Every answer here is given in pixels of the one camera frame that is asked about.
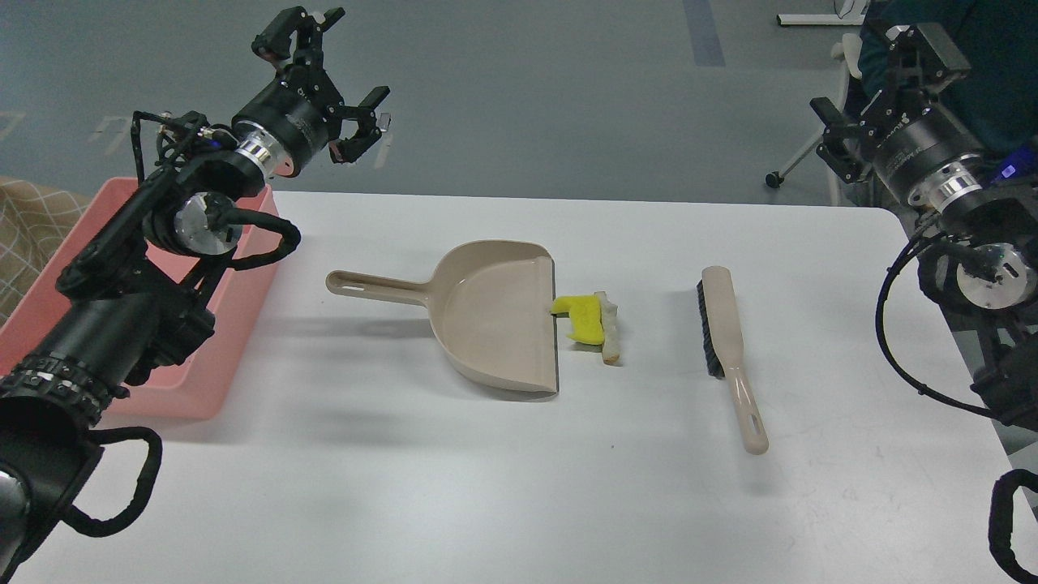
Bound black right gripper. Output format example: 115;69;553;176
809;23;983;208

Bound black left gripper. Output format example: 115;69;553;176
233;6;392;178

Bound beige hand brush black bristles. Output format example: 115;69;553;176
696;265;769;455

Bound beige plastic dustpan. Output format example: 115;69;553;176
325;240;559;395

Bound yellow green sponge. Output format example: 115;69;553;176
550;294;605;346

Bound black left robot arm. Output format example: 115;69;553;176
2;5;390;582

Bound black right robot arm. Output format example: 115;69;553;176
811;23;1037;430

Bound pink plastic bin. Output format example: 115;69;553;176
1;177;278;420

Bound white office chair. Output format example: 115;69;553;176
764;33;874;207

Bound white desk leg base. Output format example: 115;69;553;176
775;12;864;28

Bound beige patterned cloth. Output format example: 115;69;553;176
1;176;90;324

